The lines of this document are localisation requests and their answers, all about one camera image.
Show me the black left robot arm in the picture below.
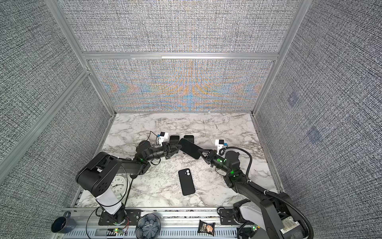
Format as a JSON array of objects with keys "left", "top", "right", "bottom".
[{"left": 76, "top": 140, "right": 182, "bottom": 225}]

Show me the aluminium front rail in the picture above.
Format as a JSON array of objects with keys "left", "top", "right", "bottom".
[{"left": 49, "top": 207, "right": 240, "bottom": 239}]

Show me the dark blue mug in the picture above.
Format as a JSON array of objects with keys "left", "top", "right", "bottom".
[{"left": 51, "top": 211, "right": 77, "bottom": 234}]

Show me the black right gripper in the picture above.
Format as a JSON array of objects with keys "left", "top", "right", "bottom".
[{"left": 199, "top": 148, "right": 232, "bottom": 176}]

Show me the black snack packet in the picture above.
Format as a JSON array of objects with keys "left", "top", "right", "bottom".
[{"left": 198, "top": 220, "right": 216, "bottom": 237}]

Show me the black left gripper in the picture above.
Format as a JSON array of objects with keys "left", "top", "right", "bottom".
[{"left": 146, "top": 144, "right": 182, "bottom": 163}]

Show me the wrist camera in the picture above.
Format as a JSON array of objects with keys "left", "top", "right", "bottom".
[
  {"left": 215, "top": 139, "right": 228, "bottom": 154},
  {"left": 158, "top": 132, "right": 169, "bottom": 146}
]

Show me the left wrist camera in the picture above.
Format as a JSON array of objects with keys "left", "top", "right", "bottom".
[{"left": 158, "top": 132, "right": 169, "bottom": 146}]

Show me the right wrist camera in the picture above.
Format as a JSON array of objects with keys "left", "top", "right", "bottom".
[{"left": 215, "top": 139, "right": 228, "bottom": 154}]

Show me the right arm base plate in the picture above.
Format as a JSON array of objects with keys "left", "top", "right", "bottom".
[{"left": 218, "top": 208, "right": 239, "bottom": 226}]

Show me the black corrugated right cable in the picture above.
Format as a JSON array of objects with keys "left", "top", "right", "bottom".
[{"left": 226, "top": 146, "right": 314, "bottom": 239}]

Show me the black phone case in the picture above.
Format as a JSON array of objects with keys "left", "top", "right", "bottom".
[{"left": 178, "top": 168, "right": 196, "bottom": 196}]

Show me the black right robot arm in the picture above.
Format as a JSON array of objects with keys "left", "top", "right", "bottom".
[{"left": 198, "top": 149, "right": 314, "bottom": 239}]

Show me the white analog alarm clock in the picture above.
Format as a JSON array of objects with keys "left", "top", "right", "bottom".
[{"left": 110, "top": 175, "right": 128, "bottom": 200}]

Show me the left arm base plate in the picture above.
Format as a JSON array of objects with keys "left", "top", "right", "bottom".
[{"left": 98, "top": 209, "right": 142, "bottom": 226}]

